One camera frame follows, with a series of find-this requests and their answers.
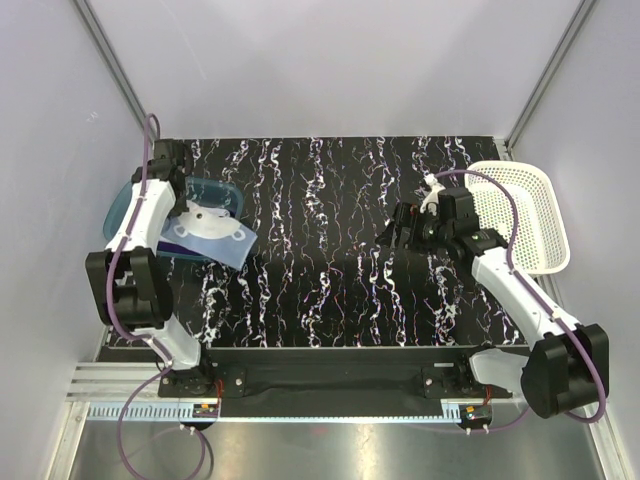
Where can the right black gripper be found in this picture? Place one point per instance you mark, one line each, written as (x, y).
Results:
(404, 215)

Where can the blue-edged white towel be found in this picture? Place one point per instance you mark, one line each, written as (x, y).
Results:
(212, 233)

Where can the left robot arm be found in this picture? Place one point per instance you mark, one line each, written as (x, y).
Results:
(130, 290)

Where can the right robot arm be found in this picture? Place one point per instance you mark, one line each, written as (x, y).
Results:
(568, 364)

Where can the white plastic basket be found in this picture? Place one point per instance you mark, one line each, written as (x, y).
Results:
(518, 199)

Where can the teal translucent tray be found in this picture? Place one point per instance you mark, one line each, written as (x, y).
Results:
(204, 192)

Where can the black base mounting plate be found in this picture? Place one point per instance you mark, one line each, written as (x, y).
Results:
(330, 375)

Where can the right connector board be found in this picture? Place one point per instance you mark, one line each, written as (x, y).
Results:
(480, 413)

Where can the connector board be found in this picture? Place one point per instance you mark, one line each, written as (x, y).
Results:
(480, 413)
(206, 410)

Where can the left connector board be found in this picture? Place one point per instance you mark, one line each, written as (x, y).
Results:
(206, 410)

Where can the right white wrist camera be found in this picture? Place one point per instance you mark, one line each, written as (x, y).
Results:
(434, 187)

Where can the aluminium rail frame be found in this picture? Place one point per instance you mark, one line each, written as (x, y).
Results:
(335, 430)

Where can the left aluminium corner post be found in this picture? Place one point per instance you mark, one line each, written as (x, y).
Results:
(97, 34)

